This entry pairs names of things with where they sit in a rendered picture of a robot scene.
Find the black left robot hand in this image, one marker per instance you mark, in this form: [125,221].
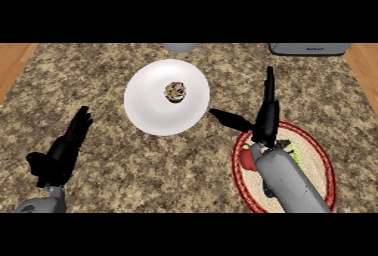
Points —
[61,153]

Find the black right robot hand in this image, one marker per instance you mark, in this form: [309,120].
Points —
[267,123]

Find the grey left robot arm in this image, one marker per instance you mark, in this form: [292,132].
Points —
[45,204]

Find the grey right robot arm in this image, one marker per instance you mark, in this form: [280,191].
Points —
[290,183]

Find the red and green cupcake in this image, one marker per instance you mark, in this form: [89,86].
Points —
[247,160]

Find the woven placemat with red rim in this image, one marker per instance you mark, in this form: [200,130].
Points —
[315,156]

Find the brown speckled cupcake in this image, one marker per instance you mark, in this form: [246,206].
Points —
[175,92]

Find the white oval plate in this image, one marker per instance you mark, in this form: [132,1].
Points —
[166,96]

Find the grey appliance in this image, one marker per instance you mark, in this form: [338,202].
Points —
[309,48]

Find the grey rounded object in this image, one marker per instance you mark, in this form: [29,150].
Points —
[181,47]

